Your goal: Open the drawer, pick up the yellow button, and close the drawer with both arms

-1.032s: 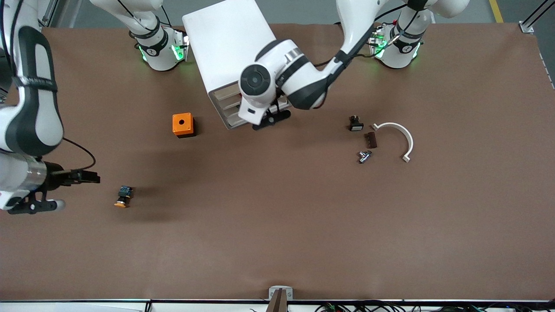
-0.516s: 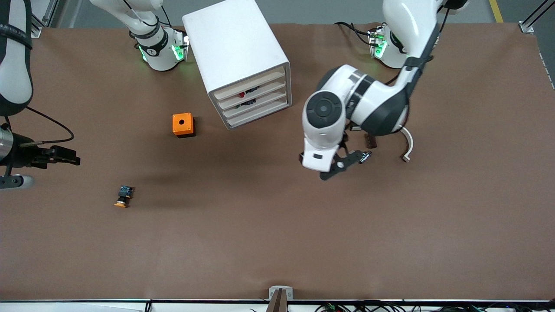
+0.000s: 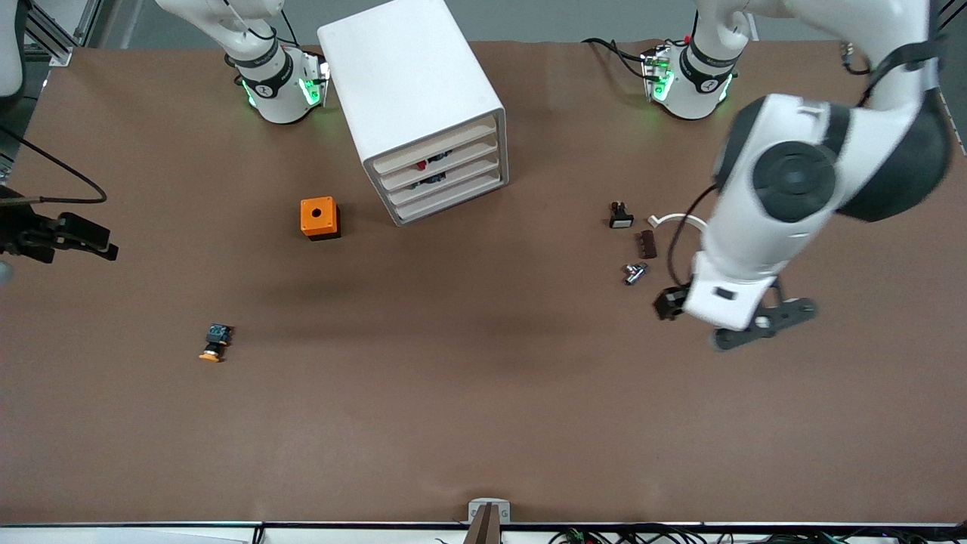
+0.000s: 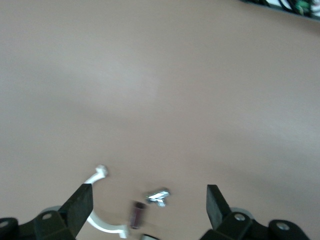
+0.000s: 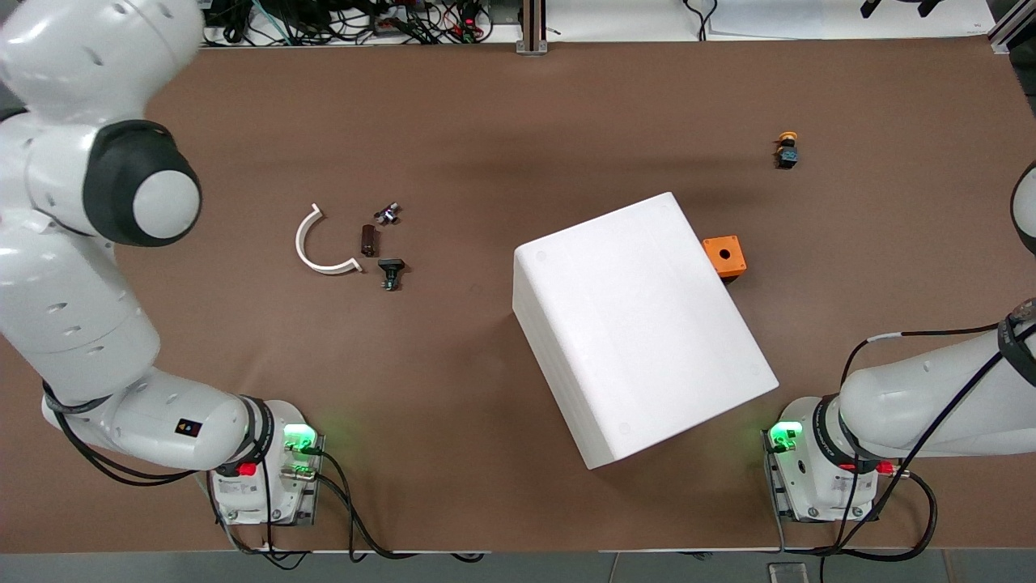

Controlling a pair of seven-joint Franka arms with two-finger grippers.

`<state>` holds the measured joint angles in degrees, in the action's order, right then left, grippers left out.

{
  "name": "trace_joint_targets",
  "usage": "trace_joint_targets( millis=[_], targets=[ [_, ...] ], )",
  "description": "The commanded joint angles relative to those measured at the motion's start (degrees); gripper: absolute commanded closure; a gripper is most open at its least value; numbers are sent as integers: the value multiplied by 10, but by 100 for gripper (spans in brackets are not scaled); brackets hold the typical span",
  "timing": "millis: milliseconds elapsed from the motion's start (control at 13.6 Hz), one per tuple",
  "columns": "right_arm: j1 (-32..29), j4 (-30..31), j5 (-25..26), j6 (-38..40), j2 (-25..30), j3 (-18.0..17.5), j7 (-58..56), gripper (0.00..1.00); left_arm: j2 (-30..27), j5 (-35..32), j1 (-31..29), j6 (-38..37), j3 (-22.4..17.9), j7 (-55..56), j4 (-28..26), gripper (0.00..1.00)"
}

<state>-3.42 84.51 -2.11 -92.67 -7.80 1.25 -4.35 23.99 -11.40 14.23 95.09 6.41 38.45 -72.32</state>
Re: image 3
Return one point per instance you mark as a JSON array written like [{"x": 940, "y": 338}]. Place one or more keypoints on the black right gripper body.
[{"x": 23, "y": 230}]

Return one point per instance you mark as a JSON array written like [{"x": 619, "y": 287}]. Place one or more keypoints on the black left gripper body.
[{"x": 669, "y": 303}]

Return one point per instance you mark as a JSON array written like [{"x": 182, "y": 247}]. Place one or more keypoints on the orange push button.
[{"x": 215, "y": 341}]

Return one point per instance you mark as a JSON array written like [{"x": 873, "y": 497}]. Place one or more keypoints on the white wide cabinet drawer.
[
  {"x": 472, "y": 155},
  {"x": 476, "y": 189},
  {"x": 468, "y": 137},
  {"x": 474, "y": 172}
]

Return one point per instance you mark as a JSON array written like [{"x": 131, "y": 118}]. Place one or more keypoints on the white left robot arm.
[{"x": 793, "y": 174}]

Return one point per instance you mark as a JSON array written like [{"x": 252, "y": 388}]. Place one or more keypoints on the red push button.
[{"x": 423, "y": 163}]

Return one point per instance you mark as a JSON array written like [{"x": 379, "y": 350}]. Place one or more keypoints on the white drawer cabinet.
[{"x": 408, "y": 68}]

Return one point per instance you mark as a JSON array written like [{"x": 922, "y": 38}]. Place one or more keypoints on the brown terminal block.
[{"x": 649, "y": 245}]

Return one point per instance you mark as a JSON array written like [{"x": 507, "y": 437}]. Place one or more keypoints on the white curved plastic arc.
[{"x": 672, "y": 218}]

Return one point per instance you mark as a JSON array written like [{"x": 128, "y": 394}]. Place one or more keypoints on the orange box with hole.
[{"x": 317, "y": 216}]

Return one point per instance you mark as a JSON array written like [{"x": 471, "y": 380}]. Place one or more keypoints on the black electrical component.
[{"x": 432, "y": 180}]

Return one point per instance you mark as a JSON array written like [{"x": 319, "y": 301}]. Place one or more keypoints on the silver key switch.
[{"x": 636, "y": 273}]

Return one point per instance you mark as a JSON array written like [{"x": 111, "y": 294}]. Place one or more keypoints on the black switch with white face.
[{"x": 621, "y": 219}]

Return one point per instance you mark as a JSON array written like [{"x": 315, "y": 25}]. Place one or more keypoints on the aluminium frame post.
[{"x": 57, "y": 34}]

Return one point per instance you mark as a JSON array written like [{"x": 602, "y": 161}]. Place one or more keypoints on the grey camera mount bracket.
[{"x": 489, "y": 514}]

